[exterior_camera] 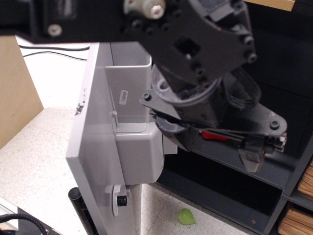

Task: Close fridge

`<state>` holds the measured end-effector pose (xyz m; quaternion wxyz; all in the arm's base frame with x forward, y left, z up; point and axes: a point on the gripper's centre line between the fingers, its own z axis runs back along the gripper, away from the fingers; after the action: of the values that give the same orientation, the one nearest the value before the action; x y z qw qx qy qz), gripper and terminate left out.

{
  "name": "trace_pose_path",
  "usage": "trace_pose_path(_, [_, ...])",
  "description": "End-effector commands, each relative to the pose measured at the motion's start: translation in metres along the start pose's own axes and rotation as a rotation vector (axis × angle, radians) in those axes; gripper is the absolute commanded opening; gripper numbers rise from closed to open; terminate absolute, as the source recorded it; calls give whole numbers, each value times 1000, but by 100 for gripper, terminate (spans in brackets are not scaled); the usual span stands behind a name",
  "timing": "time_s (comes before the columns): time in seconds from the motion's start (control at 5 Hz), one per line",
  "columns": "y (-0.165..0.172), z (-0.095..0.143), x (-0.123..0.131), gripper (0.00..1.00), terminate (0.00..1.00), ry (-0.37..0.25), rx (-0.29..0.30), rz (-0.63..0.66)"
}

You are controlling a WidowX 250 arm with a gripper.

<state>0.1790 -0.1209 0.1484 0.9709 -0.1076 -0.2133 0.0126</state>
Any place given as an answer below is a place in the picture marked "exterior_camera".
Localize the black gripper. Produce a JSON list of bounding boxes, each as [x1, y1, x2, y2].
[[140, 66, 288, 173]]

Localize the grey toy fridge door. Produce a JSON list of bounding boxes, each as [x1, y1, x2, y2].
[[66, 42, 177, 235]]

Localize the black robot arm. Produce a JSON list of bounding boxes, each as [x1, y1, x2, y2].
[[0, 0, 287, 172]]

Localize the dark grey fridge cabinet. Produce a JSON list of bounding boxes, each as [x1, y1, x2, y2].
[[157, 0, 313, 235]]

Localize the green toy pear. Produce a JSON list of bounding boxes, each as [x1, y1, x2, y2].
[[177, 208, 196, 225]]

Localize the dark grey storage shelf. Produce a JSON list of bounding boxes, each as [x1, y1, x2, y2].
[[263, 136, 313, 235]]

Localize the upper woven basket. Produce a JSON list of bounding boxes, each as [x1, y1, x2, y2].
[[297, 158, 313, 201]]

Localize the woven basket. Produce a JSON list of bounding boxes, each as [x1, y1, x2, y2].
[[278, 208, 313, 235], [297, 158, 313, 201]]

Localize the lower woven basket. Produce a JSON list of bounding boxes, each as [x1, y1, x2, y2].
[[278, 208, 313, 235]]

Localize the light wooden panel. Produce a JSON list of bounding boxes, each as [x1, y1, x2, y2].
[[0, 36, 44, 147]]

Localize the black fridge door handle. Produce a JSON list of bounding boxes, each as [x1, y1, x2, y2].
[[68, 187, 98, 235]]

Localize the thin black floor cable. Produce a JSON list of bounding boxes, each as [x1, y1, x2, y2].
[[23, 51, 88, 61]]

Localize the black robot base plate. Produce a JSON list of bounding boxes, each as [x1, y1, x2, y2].
[[9, 208, 42, 235]]

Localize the aluminium rail strip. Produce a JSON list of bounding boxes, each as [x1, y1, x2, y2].
[[0, 197, 19, 230]]

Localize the black braided cable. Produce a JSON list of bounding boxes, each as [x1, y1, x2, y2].
[[0, 213, 48, 235]]

